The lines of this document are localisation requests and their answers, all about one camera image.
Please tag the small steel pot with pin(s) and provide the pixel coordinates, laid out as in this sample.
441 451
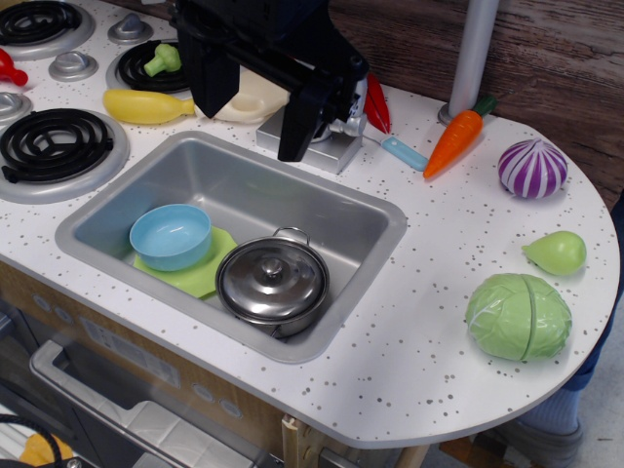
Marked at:
292 322

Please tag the silver stove knob upper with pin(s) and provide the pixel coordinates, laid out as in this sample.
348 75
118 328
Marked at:
130 30

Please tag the front left black burner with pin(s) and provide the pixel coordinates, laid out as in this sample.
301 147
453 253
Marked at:
54 155

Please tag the rear left black burner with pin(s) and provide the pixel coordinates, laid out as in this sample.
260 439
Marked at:
33 30

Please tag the red toy bottle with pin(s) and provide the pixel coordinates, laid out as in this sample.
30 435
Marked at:
9 72

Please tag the yellow object with black cable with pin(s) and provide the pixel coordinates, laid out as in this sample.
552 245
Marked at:
42 449

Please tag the blue handled toy utensil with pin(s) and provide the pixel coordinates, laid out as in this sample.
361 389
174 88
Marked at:
401 151

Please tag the cream plastic toy food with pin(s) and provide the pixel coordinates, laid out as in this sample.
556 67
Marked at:
257 99

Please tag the red toy chili pepper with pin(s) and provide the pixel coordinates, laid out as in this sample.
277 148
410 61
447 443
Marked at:
376 107

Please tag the green toy broccoli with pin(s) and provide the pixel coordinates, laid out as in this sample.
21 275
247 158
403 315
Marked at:
166 59

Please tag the silver stove knob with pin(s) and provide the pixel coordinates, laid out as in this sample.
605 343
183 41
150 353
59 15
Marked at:
72 66
13 107
130 30

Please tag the green toy cabbage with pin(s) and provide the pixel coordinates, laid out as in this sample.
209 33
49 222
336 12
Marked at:
518 317

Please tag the silver stove knob middle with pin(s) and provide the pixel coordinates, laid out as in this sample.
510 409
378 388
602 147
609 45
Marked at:
72 66

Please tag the rear right black burner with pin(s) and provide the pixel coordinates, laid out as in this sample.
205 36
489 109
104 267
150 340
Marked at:
127 71

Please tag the grey metal pole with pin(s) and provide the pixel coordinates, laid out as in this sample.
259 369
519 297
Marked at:
473 52

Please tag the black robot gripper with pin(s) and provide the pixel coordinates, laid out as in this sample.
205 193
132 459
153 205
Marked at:
293 44

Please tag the silver toy faucet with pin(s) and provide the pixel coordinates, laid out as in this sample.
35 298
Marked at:
334 148

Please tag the black burner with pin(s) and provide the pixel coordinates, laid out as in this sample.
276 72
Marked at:
54 155
33 30
127 71

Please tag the light blue plastic bowl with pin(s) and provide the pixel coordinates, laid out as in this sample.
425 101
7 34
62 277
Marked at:
172 237

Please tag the steel pot lid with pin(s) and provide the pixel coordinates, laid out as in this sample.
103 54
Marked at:
272 279

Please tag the light green toy pear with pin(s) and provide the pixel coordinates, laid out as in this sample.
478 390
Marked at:
560 253

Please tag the yellow toy banana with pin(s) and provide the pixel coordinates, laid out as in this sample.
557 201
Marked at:
145 108

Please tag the purple striped toy onion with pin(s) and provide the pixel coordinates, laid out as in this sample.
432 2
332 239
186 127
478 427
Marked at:
532 169

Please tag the green plastic plate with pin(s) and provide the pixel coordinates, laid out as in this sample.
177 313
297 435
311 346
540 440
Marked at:
197 280

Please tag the orange toy carrot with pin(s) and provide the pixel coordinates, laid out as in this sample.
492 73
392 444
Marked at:
462 131

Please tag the silver stove knob left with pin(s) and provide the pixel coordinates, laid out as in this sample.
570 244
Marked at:
13 107

